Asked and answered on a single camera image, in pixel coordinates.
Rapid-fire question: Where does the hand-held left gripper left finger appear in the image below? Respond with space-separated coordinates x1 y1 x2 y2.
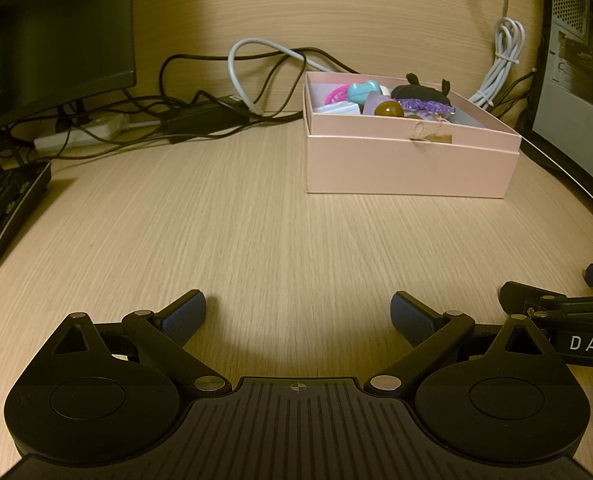
51 289 232 394

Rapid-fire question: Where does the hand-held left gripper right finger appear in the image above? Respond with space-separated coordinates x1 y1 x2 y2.
369 290 547 394

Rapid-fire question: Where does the pink cardboard box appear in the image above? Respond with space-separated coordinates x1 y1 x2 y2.
303 71 523 200

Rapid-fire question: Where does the purple scrunchie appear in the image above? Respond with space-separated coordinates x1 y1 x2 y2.
399 97 457 117

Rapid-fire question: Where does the small white box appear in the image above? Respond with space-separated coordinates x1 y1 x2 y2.
313 101 361 116

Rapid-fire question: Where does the black plush toy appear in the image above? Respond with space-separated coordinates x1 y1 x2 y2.
391 72 453 104

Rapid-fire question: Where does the teal toy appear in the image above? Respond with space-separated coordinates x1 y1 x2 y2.
347 80 381 107

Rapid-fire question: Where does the computer case with glass panel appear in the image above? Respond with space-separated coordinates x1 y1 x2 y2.
519 0 593 243

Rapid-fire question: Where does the black power adapter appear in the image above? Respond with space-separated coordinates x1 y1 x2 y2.
161 102 250 136

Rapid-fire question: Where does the white power strip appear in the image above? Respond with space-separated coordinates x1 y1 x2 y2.
33 112 130 151

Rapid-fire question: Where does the black keyboard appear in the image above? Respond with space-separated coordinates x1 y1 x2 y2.
0 161 52 267

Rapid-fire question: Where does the black computer monitor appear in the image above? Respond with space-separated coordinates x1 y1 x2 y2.
0 0 138 161

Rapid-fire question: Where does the black cable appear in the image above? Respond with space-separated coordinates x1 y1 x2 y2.
158 49 358 123
491 67 544 128

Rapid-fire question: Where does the grey looped cable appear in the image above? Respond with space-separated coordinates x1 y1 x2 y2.
227 39 344 116

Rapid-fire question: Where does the grey bundled cable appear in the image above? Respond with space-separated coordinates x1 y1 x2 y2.
469 0 528 109

